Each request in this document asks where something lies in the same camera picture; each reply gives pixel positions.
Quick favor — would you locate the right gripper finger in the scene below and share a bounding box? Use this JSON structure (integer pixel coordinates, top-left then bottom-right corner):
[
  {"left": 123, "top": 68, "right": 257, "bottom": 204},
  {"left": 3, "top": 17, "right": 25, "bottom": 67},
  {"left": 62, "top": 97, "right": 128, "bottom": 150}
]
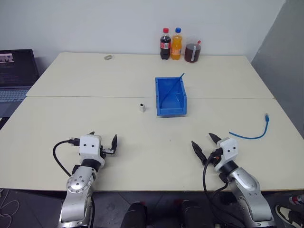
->
[
  {"left": 191, "top": 141, "right": 208, "bottom": 167},
  {"left": 208, "top": 133, "right": 223, "bottom": 145}
]

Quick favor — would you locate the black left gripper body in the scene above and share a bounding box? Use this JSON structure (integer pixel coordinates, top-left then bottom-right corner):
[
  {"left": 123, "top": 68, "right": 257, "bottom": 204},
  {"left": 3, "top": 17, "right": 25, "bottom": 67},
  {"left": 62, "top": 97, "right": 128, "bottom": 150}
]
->
[{"left": 99, "top": 145, "right": 114, "bottom": 159}]

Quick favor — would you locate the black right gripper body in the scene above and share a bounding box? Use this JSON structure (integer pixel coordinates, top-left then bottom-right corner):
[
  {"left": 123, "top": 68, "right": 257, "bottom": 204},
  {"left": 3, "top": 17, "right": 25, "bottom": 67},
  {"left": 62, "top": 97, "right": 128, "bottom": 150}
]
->
[{"left": 205, "top": 147, "right": 224, "bottom": 166}]

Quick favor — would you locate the blue plastic storage bin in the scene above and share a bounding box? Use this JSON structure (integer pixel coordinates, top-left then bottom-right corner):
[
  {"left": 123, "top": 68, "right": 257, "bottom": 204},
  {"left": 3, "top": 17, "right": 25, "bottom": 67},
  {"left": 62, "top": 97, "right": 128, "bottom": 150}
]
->
[{"left": 154, "top": 76, "right": 189, "bottom": 117}]

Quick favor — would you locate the dark rounded shape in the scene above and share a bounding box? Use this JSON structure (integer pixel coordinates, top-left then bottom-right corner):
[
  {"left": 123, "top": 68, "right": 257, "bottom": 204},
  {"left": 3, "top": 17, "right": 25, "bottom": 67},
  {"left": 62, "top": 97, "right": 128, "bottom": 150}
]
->
[{"left": 123, "top": 201, "right": 148, "bottom": 228}]

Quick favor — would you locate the jar of dark liquid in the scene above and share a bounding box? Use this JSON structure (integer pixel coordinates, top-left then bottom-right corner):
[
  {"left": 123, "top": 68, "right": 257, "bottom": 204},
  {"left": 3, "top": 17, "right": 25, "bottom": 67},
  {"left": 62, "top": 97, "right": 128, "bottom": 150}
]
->
[{"left": 184, "top": 39, "right": 203, "bottom": 64}]

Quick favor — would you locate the red and white can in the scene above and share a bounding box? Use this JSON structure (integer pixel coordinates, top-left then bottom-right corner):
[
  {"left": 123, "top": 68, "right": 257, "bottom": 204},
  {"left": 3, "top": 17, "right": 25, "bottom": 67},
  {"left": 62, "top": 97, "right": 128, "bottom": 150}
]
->
[{"left": 289, "top": 193, "right": 304, "bottom": 206}]

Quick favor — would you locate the black and white shoe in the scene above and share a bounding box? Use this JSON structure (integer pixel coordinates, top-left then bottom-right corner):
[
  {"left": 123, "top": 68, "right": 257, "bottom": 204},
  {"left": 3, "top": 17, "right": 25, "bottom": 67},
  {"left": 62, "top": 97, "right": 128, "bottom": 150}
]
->
[{"left": 275, "top": 204, "right": 304, "bottom": 228}]

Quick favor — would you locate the orange soda bottle blue cap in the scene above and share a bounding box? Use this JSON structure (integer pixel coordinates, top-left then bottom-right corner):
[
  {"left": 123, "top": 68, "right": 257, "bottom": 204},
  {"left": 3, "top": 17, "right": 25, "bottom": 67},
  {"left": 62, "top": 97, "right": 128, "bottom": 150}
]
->
[{"left": 171, "top": 27, "right": 183, "bottom": 61}]

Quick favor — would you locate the grey laptop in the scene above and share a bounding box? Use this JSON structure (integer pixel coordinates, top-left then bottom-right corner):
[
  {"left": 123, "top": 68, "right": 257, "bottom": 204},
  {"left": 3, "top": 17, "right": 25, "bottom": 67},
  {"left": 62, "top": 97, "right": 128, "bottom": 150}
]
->
[{"left": 0, "top": 48, "right": 40, "bottom": 118}]

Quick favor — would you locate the cola bottle red cap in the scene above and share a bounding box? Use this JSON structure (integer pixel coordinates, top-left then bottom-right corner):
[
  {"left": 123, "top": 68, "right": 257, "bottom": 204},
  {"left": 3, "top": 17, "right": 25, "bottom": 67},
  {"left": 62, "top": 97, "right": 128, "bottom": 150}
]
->
[{"left": 159, "top": 27, "right": 172, "bottom": 60}]

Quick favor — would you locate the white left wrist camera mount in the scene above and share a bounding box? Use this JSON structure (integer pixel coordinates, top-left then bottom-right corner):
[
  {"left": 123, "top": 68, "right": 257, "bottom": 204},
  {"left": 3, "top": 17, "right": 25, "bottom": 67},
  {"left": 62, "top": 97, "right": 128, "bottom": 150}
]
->
[{"left": 78, "top": 135, "right": 105, "bottom": 165}]

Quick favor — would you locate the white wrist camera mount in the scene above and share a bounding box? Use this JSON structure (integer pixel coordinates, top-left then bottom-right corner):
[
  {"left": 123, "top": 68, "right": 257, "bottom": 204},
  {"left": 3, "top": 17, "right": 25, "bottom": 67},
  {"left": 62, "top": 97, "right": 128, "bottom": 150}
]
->
[
  {"left": 78, "top": 135, "right": 105, "bottom": 165},
  {"left": 213, "top": 137, "right": 239, "bottom": 173}
]

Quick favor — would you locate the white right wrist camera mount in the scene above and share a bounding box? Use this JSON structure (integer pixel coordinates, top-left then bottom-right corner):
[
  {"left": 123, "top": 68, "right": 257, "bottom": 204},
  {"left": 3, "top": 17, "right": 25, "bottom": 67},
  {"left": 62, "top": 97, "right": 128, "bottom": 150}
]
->
[{"left": 213, "top": 137, "right": 239, "bottom": 173}]

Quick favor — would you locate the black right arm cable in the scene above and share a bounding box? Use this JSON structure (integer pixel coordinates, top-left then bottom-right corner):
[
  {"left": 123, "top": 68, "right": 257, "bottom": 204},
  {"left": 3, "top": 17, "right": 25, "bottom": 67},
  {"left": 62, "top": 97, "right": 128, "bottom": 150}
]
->
[{"left": 202, "top": 152, "right": 238, "bottom": 228}]

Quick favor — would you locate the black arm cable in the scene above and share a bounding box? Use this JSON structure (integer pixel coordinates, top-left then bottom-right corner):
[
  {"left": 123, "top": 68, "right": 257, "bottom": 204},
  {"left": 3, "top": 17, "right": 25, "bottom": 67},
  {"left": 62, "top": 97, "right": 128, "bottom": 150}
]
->
[
  {"left": 202, "top": 152, "right": 238, "bottom": 228},
  {"left": 52, "top": 137, "right": 80, "bottom": 177}
]

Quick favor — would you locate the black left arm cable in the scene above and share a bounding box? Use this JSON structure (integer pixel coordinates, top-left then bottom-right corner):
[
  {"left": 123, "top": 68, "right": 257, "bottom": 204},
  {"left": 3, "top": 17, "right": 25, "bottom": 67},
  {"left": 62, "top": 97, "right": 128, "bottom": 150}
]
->
[{"left": 52, "top": 137, "right": 80, "bottom": 177}]

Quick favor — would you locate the blue cable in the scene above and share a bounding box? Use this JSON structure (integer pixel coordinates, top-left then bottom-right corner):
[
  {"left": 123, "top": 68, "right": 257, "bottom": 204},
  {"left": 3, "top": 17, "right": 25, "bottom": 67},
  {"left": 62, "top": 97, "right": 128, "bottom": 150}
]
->
[{"left": 228, "top": 113, "right": 272, "bottom": 140}]

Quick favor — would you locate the thin white cable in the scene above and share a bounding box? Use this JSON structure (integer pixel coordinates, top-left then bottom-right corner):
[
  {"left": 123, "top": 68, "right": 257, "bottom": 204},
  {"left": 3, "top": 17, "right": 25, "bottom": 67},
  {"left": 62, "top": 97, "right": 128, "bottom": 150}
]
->
[{"left": 0, "top": 188, "right": 20, "bottom": 228}]

